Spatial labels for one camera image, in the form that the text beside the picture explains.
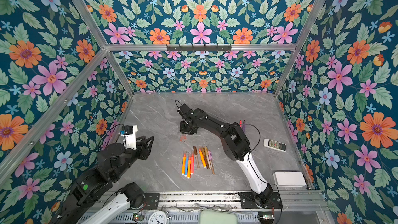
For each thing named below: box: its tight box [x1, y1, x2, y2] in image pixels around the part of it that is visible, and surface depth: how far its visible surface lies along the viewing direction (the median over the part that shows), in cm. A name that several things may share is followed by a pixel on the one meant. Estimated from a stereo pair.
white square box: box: [272, 171, 307, 188], surface depth 78 cm
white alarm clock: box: [147, 210, 173, 224], surface depth 68 cm
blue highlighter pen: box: [184, 150, 189, 177], surface depth 88 cm
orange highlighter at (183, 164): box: [181, 152, 187, 176], surface depth 86 cm
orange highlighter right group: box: [198, 148, 207, 168], surface depth 88 cm
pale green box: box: [199, 208, 238, 224], surface depth 68 cm
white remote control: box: [263, 138, 287, 153], surface depth 93 cm
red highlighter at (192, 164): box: [190, 153, 195, 175], surface depth 87 cm
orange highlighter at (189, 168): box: [187, 156, 192, 179], surface depth 85 cm
